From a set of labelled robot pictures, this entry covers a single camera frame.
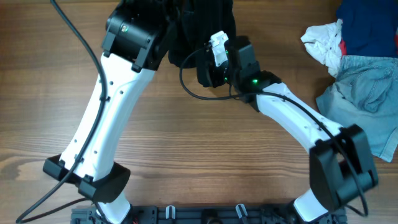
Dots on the black shorts garment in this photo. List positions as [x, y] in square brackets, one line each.
[200, 20]

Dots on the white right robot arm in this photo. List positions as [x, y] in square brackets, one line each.
[340, 164]

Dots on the light blue denim garment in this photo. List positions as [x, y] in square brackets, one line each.
[365, 93]

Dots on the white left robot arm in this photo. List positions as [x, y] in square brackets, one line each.
[138, 35]

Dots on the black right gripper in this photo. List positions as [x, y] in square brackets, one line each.
[212, 70]

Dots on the white printed cloth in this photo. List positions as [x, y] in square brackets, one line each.
[323, 44]

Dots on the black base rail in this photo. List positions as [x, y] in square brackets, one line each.
[265, 214]

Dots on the navy blue garment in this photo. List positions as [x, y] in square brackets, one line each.
[369, 27]

